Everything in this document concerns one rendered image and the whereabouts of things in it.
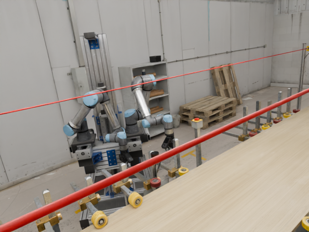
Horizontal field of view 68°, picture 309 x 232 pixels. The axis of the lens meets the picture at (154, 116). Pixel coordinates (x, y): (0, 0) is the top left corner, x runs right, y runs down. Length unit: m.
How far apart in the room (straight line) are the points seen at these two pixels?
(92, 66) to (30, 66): 1.76
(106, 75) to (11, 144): 2.22
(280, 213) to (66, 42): 3.70
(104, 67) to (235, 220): 1.76
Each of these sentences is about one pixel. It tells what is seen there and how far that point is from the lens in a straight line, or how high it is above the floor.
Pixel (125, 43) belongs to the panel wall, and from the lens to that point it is 4.67.
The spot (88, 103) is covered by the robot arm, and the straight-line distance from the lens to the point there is 1.99.
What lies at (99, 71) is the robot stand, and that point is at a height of 1.68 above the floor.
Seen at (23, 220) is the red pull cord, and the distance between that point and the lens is 0.22.
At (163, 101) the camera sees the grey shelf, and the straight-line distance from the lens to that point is 5.00.
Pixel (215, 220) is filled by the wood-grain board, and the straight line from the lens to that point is 1.45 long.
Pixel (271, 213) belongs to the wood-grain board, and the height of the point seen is 0.90.
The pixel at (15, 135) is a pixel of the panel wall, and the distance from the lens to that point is 4.10.
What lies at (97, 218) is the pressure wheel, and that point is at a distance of 1.44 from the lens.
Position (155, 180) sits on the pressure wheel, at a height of 0.91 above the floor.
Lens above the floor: 1.87
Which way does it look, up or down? 17 degrees down
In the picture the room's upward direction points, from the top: 6 degrees counter-clockwise
